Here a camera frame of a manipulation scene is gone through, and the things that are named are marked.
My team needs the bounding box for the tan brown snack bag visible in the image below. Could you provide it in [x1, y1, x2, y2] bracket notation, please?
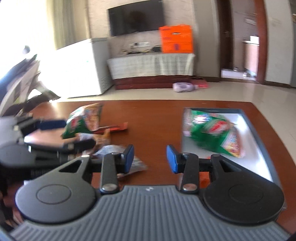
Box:
[77, 128, 112, 155]

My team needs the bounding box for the white chest freezer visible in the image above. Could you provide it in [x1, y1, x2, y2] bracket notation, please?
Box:
[40, 38, 112, 98]

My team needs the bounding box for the white wall power strip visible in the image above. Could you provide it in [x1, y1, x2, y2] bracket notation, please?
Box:
[129, 41, 150, 49]

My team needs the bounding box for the orange cardboard box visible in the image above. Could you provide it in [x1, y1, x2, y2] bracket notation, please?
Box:
[159, 24, 194, 53]

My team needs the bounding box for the grey tray white inside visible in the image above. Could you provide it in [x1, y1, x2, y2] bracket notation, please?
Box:
[181, 108, 282, 187]

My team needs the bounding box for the black wall television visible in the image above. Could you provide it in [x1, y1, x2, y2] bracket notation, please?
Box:
[108, 1, 165, 37]

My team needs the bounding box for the clear grey printed snack bag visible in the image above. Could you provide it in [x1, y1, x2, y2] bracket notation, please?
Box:
[91, 145, 147, 178]

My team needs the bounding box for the green snack bag in tray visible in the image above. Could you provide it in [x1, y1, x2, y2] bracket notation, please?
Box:
[183, 108, 245, 158]

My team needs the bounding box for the green snack bag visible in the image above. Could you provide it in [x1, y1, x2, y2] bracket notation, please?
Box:
[183, 108, 245, 158]
[61, 102, 103, 139]

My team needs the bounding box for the small orange snack packet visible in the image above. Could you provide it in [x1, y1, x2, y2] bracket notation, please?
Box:
[199, 172, 211, 189]

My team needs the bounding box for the purple detergent bottle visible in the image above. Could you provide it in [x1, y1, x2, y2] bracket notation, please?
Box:
[173, 82, 199, 92]

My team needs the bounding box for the tv stand with white cloth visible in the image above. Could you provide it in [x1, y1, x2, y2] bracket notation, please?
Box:
[107, 53, 195, 90]

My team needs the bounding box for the orange red snack bar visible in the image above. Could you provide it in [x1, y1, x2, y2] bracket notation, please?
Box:
[93, 122, 128, 135]

